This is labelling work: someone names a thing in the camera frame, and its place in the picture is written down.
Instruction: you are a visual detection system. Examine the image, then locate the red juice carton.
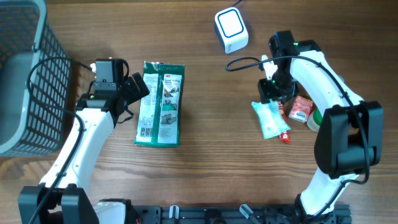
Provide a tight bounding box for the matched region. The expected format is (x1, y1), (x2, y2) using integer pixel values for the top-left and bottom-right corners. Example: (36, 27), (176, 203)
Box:
(289, 96), (313, 123)

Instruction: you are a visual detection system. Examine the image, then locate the green white 3M package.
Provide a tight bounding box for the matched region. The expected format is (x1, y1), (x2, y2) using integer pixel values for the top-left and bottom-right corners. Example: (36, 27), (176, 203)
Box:
(134, 62), (185, 147)

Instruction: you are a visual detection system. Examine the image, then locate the light green wipes packet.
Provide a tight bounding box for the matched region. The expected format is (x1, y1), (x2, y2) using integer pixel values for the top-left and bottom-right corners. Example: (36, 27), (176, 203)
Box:
(251, 101), (290, 139)

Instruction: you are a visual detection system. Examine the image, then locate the green white round can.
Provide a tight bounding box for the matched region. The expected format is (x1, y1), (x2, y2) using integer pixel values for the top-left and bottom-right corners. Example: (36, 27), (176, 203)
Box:
(307, 109), (322, 133)

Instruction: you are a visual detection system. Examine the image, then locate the red snack stick packet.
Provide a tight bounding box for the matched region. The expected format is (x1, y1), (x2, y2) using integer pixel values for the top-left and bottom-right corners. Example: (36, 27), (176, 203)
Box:
(278, 101), (290, 144)

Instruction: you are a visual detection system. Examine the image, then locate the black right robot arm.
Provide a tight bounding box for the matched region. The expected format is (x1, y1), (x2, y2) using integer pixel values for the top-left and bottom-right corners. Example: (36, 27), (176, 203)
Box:
(258, 30), (384, 223)

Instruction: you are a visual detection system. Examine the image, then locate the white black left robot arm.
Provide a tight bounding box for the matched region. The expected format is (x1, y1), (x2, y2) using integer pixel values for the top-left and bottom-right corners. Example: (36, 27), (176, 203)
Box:
(18, 73), (149, 223)

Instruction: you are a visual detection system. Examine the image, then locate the white barcode scanner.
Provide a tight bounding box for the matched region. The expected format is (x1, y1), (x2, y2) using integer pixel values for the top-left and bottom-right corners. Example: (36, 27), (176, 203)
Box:
(214, 7), (249, 54)

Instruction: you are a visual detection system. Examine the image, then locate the grey plastic shopping basket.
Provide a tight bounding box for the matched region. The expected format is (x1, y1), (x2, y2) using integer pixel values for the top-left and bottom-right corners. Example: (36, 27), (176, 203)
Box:
(1, 1), (72, 157)

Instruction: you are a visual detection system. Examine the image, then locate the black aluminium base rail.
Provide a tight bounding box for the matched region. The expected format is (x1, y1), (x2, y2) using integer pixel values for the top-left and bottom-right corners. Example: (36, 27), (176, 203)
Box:
(125, 203), (353, 224)

